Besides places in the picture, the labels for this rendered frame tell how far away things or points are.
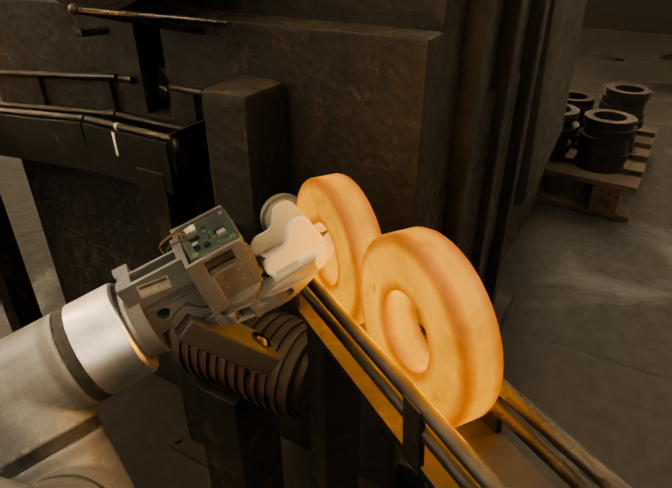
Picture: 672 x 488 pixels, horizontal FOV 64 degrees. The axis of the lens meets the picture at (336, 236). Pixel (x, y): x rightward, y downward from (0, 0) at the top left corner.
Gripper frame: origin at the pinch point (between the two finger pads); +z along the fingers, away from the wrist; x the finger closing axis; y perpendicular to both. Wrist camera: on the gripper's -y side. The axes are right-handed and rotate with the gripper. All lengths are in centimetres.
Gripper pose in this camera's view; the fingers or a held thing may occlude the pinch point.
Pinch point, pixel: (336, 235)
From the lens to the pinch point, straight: 54.3
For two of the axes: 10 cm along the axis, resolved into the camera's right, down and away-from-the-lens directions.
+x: -4.3, -4.5, 7.8
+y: -2.8, -7.6, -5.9
